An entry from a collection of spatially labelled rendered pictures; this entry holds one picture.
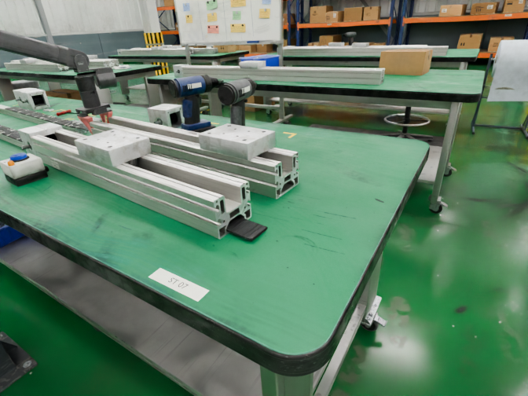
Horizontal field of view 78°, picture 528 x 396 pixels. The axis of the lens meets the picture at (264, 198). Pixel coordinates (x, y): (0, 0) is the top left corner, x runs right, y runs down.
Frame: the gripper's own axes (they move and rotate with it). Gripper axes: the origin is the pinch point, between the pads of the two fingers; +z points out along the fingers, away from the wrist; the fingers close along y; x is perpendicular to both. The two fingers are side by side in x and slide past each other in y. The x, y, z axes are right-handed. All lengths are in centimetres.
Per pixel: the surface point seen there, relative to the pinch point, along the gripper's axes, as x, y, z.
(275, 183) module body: -83, -8, -2
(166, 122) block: -18.3, 16.3, -1.0
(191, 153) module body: -55, -7, -4
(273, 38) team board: 94, 265, -8
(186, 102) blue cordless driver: -34.5, 13.5, -10.6
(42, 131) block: -2.5, -19.9, -6.1
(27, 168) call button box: -18.1, -32.5, -1.7
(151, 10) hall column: 611, 528, -47
